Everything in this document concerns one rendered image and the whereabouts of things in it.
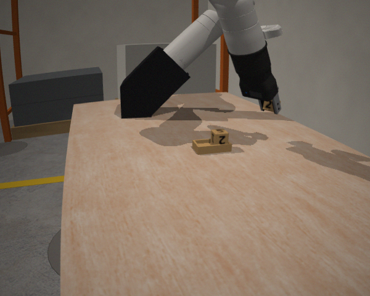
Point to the tan wooden tray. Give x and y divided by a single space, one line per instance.
204 146

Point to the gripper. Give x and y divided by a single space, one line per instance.
249 54

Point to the tan wooden number cube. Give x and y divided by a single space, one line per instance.
268 106
219 136

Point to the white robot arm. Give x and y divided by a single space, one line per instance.
230 15

